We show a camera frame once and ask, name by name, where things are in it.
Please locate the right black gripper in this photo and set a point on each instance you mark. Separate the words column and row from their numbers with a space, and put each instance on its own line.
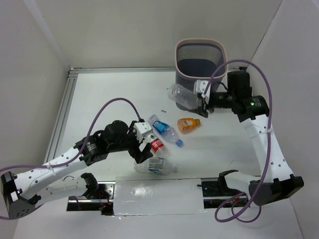
column 202, row 110

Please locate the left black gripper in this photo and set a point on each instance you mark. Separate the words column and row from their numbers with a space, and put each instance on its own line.
column 136, row 148

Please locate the wide clear labelled bottle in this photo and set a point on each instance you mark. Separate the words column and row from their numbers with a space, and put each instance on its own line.
column 156, row 165

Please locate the clear unlabelled plastic bottle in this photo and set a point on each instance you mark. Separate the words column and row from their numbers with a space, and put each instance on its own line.
column 183, row 97

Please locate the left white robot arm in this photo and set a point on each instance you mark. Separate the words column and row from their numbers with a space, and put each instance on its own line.
column 24, row 193

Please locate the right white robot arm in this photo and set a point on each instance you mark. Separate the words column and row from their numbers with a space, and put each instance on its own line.
column 277, row 181

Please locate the grey mesh waste bin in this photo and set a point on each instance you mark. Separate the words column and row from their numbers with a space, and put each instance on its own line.
column 198, row 59

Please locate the red label water bottle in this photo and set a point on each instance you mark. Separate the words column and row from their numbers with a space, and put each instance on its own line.
column 158, row 149

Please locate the orange juice bottle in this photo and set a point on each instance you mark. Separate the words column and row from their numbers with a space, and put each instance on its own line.
column 187, row 124

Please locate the crushed blue cap bottle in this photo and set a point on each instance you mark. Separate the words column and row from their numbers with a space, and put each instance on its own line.
column 167, row 132

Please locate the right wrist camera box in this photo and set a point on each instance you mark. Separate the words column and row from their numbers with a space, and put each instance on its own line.
column 200, row 87

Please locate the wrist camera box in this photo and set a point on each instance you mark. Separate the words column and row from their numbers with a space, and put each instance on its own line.
column 143, row 129
column 200, row 87

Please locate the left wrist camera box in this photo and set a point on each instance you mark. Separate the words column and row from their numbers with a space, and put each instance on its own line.
column 143, row 129

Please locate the front base mounting rail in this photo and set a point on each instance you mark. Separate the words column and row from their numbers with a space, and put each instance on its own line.
column 102, row 202

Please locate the back aluminium rail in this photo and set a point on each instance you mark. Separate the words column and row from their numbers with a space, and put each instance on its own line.
column 77, row 71

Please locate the left aluminium rail frame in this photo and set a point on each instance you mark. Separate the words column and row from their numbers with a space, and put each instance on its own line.
column 62, row 116

